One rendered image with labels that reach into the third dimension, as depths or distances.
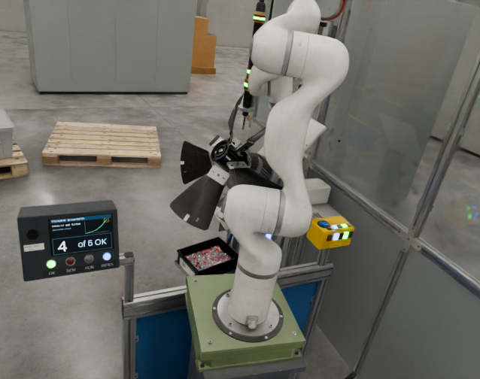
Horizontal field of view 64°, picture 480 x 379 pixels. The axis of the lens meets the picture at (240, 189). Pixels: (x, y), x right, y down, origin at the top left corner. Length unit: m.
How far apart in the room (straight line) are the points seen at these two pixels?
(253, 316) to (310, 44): 0.73
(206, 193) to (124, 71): 5.59
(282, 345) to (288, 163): 0.54
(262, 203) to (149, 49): 6.42
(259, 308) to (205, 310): 0.18
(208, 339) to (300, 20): 0.86
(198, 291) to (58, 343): 1.39
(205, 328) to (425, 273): 1.09
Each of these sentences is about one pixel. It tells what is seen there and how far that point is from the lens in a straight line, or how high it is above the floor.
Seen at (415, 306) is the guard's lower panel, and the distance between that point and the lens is 2.00.
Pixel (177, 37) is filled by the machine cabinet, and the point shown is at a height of 1.02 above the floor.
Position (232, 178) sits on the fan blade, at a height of 1.17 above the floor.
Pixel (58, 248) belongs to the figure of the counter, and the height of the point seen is 1.16.
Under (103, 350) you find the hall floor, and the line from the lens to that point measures 2.46.
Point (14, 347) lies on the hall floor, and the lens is 2.57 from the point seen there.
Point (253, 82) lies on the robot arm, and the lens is 1.30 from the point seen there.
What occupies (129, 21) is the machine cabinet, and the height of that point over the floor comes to 1.21.
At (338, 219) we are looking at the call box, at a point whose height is 1.07.
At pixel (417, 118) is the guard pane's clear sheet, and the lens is 1.89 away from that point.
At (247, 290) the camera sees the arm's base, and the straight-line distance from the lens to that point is 1.10.
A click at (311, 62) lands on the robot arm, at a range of 0.91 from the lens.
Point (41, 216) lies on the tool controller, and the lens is 1.19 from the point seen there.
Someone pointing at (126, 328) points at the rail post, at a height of 0.74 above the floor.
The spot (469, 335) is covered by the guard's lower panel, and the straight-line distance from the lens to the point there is 1.87.
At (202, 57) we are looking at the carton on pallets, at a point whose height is 0.36.
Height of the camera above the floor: 1.87
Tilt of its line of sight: 27 degrees down
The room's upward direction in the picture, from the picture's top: 9 degrees clockwise
